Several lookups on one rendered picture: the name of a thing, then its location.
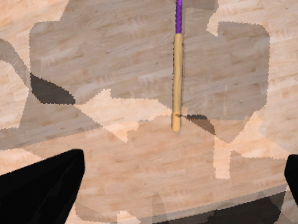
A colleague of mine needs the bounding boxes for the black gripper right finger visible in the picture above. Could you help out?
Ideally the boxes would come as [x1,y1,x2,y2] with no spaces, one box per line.
[283,155,298,205]

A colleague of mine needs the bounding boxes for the thin wooden stick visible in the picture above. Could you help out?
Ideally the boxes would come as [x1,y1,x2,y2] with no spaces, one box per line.
[172,0,184,132]

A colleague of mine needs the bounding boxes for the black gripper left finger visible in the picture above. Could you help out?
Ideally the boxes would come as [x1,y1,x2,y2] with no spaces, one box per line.
[0,148,85,224]

